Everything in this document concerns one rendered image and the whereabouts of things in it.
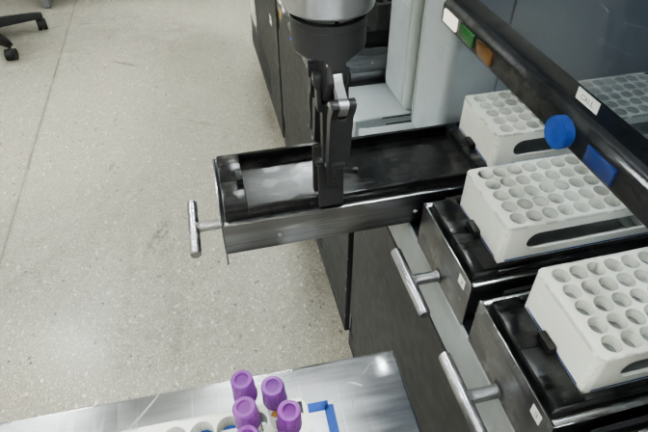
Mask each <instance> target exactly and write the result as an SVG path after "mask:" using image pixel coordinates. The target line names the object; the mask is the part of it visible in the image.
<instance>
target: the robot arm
mask: <svg viewBox="0 0 648 432"><path fill-rule="evenodd" d="M375 2H376V0H282V4H283V7H284V8H285V9H286V10H287V11H288V12H289V22H290V43H291V46H292V48H293V49H294V51H295V52H296V53H298V54H299V55H301V56H303V57H305V64H306V76H307V94H308V111H309V123H308V125H309V128H310V130H312V136H311V138H312V140H313V142H314V143H316V144H312V188H313V191H314V192H316V191H318V204H319V207H323V206H329V205H335V204H341V203H343V173H344V168H348V167H349V159H350V149H351V140H352V129H353V120H354V115H355V112H356V109H357V105H358V103H357V100H356V98H355V97H350V98H349V85H350V84H351V69H350V67H348V66H347V62H348V61H349V60H350V59H351V58H353V57H354V56H356V55H358V54H359V53H361V52H362V51H363V49H364V48H365V42H366V23H367V13H368V12H369V11H371V9H372V8H373V7H374V4H375Z"/></svg>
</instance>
